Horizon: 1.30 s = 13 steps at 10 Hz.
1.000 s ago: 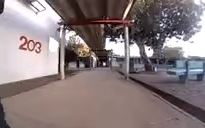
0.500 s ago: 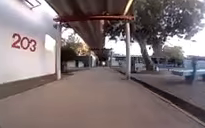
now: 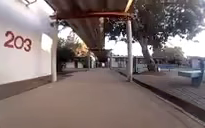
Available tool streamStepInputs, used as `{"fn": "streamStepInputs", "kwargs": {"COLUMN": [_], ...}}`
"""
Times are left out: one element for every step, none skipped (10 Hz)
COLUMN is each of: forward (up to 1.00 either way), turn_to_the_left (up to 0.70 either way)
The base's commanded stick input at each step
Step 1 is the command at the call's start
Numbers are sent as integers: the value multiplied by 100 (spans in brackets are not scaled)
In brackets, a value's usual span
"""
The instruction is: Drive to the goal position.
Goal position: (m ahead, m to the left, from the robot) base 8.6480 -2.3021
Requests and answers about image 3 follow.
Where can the trees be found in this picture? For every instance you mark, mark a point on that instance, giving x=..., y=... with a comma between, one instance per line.
x=68, y=51

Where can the blue picnic table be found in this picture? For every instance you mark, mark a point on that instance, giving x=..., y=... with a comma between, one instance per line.
x=198, y=74

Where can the white building with red numerals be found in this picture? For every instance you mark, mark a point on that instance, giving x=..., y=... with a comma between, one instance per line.
x=20, y=63

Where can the large tree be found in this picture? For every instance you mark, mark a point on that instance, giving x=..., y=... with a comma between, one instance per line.
x=150, y=26

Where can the brick paved yard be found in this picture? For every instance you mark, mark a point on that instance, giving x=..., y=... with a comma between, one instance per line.
x=190, y=91

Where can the dark kerb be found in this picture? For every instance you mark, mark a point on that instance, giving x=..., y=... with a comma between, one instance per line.
x=176, y=100

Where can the low building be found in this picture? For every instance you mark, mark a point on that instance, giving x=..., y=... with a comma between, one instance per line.
x=176, y=61

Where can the grey concrete walkway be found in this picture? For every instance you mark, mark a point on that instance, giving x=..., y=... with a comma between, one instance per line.
x=96, y=103

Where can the covered walkway canopy roof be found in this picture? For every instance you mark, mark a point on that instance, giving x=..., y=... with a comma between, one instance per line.
x=90, y=23

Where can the white canopy post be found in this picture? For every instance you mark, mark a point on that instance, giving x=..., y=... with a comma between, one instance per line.
x=129, y=50
x=54, y=56

